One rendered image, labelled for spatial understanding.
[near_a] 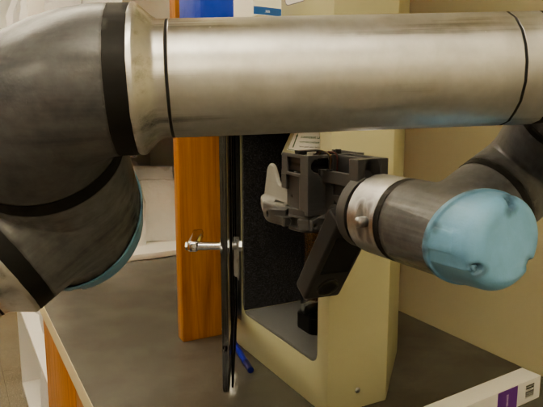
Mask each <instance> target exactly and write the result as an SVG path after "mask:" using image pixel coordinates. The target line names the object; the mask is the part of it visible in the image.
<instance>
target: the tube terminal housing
mask: <svg viewBox="0 0 543 407"><path fill-rule="evenodd" d="M409 13H410V0H306V1H304V2H299V3H296V4H293V5H290V6H285V0H281V16H294V15H373V14H409ZM319 134H320V150H324V151H327V152H328V151H331V150H332V149H341V150H347V151H355V152H361V153H364V155H368V156H374V157H387V158H388V159H389V162H388V174H390V175H395V176H401V177H403V171H404V149H405V129H387V130H366V131H345V132H320V133H319ZM399 281H400V263H399V262H395V261H392V260H389V259H387V258H383V257H381V256H378V255H375V254H371V253H369V252H366V251H364V250H361V251H360V254H359V256H358V258H357V259H356V261H355V263H354V265H353V267H352V269H351V271H350V273H349V275H348V277H347V279H346V281H345V283H344V285H343V287H342V289H341V291H340V293H339V294H338V295H336V296H325V297H319V298H318V354H317V358H316V360H314V361H311V360H310V359H308V358H307V357H305V356H304V355H303V354H302V353H300V352H299V351H297V350H295V349H294V348H293V347H291V346H290V345H289V344H288V343H286V342H284V341H283V340H281V339H280V338H278V337H277V336H275V335H274V334H273V333H272V332H270V331H269V330H267V329H266V328H264V327H263V326H261V325H260V324H259V323H258V322H256V321H254V320H253V319H252V318H250V317H248V316H247V315H246V313H245V311H246V310H244V308H243V284H242V251H241V284H242V320H240V319H238V318H237V343H238V344H239V345H240V346H241V347H243V348H244V349H245V350H247V351H248V352H249V353H250V354H251V355H253V356H254V357H255V358H256V359H257V360H258V361H260V362H261V363H262V364H263V365H264V366H266V367H267V368H268V369H270V370H271V371H272V372H273V373H275V374H276V375H277V376H278V377H280V378H281V379H282V380H283V381H284V382H285V383H286V384H288V385H289V386H290V387H291V388H293V389H294V390H295V391H296V392H298V393H299V394H300V395H301V396H303V397H304V398H305V399H306V400H307V401H308V402H309V403H311V404H312V405H313V406H314V407H362V406H366V405H370V404H373V403H376V402H379V401H383V400H385V398H386V395H387V392H388V387H389V382H390V377H391V374H392V370H393V367H394V360H395V357H396V354H397V346H398V303H399Z"/></svg>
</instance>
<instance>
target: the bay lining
mask: <svg viewBox="0 0 543 407"><path fill-rule="evenodd" d="M289 135H290V133H281V134H260V135H242V284H243V308H244V310H249V309H253V308H262V307H267V306H272V305H276V304H284V303H289V302H294V301H299V300H301V293H300V291H299V289H298V287H297V280H298V279H299V277H300V274H301V232H298V231H294V230H291V229H289V228H288V227H283V226H282V225H279V224H273V223H271V222H269V221H267V220H266V219H265V217H264V215H263V210H262V207H261V195H263V194H264V192H265V184H266V177H267V168H268V166H269V165H270V164H271V163H274V164H275V165H276V167H277V170H278V173H279V176H280V181H281V170H282V155H281V153H282V151H283V149H284V146H285V144H286V142H287V140H288V137H289Z"/></svg>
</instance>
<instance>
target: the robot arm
mask: <svg viewBox="0 0 543 407"><path fill-rule="evenodd" d="M493 125H503V127H502V128H501V130H500V132H499V134H498V135H497V137H496V138H495V139H494V140H493V141H492V142H491V143H490V144H489V145H488V146H487V147H485V148H484V149H483V150H482V151H480V152H479V153H477V154H476V155H475V156H473V157H472V158H470V159H469V160H468V161H467V162H465V163H464V164H463V165H461V166H460V167H459V168H458V169H457V170H455V171H454V172H453V173H451V174H450V175H449V176H448V177H447V178H445V179H443V180H441V181H439V182H431V181H426V180H421V179H415V178H406V177H401V176H395V175H390V174H388V162H389V159H388V158H387V157H374V156H368V155H364V153H361V152H355V151H347V150H341V149H332V150H331V151H328V152H327V151H324V150H320V149H306V150H295V153H285V152H283V153H282V170H281V181H280V176H279V173H278V170H277V167H276V165H275V164H274V163H271V164H270V165H269V166H268V168H267V177H266V184H265V192H264V194H263V195H261V207H262V210H263V215H264V217H265V219H266V220H267V221H269V222H271V223H273V224H279V225H282V226H283V227H288V228H289V229H291V230H294V231H298V232H302V233H318V236H317V238H316V240H315V242H314V245H313V247H312V250H311V251H310V253H309V257H308V258H307V260H306V262H305V265H304V267H303V269H302V272H301V274H300V277H299V279H298V280H297V287H298V289H299V291H300V293H301V294H302V296H303V298H304V299H306V300H308V299H313V298H319V297H325V296H336V295H338V294H339V293H340V291H341V289H342V287H343V285H344V283H345V281H346V279H347V277H348V275H349V273H350V271H351V269H352V267H353V265H354V263H355V261H356V259H357V258H358V256H359V254H360V251H361V250H364V251H366V252H369V253H371V254H375V255H378V256H381V257H383V258H387V259H389V260H392V261H395V262H399V263H401V264H404V265H406V266H410V267H413V268H415V269H418V270H421V271H425V272H427V273H429V274H432V275H435V276H436V277H438V278H439V279H442V280H443V281H446V282H448V283H453V284H458V285H467V286H471V287H475V288H478V289H482V290H486V291H497V290H501V289H504V288H506V287H510V286H511V285H512V284H514V283H515V282H516V281H518V280H519V279H520V278H521V277H522V276H523V275H524V273H525V272H526V265H527V263H528V260H530V259H533V258H534V255H535V253H536V249H537V240H538V229H537V222H538V221H539V220H540V219H541V218H542V217H543V10H534V11H494V12H453V13H414V14H373V15H294V16H254V17H214V18H173V19H156V18H154V17H153V16H152V15H150V14H149V13H148V12H146V11H145V10H144V9H143V8H142V7H141V6H139V5H138V4H137V3H136V2H92V3H83V4H78V5H74V6H65V7H60V8H55V9H52V10H47V11H45V12H42V13H39V14H36V15H32V16H29V17H27V18H24V19H21V20H20V21H18V22H16V23H12V24H11V25H9V26H7V27H4V28H3V29H1V30H0V317H1V316H2V315H4V314H7V313H11V312H38V311H39V310H40V309H41V308H43V307H44V306H45V305H46V304H47V303H48V302H49V301H50V300H52V299H53V298H54V297H56V296H57V295H58V294H59V293H60V292H62V291H72V290H75V289H79V288H81V289H87V288H90V287H93V286H96V285H98V284H100V283H102V282H104V281H106V280H108V279H110V278H111V277H112V276H113V275H114V274H116V273H117V272H118V271H119V270H120V269H121V268H122V267H123V266H124V265H125V264H126V263H127V261H128V260H129V259H130V258H131V257H132V255H133V253H134V251H135V249H136V248H137V245H138V242H139V241H140V238H141V232H142V227H143V198H142V192H141V185H140V183H139V180H138V178H137V175H136V173H135V171H134V170H133V164H132V161H131V158H130V155H146V154H148V153H149V151H150V150H151V149H152V148H153V147H154V146H155V145H156V144H157V143H158V142H159V141H161V140H162V139H164V138H176V137H198V136H239V135H260V134H281V133H303V132H345V131H366V130H387V129H408V128H450V127H472V126H493Z"/></svg>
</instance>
